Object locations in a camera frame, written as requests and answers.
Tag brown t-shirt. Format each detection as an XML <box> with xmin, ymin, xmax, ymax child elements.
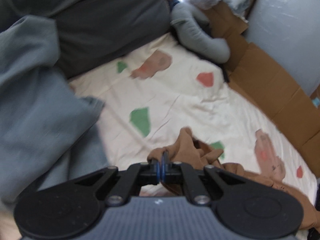
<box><xmin>147</xmin><ymin>127</ymin><xmax>319</xmax><ymax>231</ymax></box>

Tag cream bear print blanket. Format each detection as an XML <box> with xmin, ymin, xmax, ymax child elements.
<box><xmin>71</xmin><ymin>34</ymin><xmax>318</xmax><ymax>202</ymax></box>

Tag grey-blue garment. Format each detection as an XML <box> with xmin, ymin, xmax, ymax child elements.
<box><xmin>1</xmin><ymin>16</ymin><xmax>107</xmax><ymax>210</ymax></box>

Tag brown cardboard sheet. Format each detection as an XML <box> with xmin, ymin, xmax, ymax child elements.
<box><xmin>203</xmin><ymin>2</ymin><xmax>319</xmax><ymax>177</ymax></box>

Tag grey neck pillow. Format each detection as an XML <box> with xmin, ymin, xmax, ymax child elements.
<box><xmin>170</xmin><ymin>2</ymin><xmax>231</xmax><ymax>63</ymax></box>

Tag dark grey pillow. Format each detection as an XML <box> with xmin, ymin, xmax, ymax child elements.
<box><xmin>1</xmin><ymin>0</ymin><xmax>170</xmax><ymax>78</ymax></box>

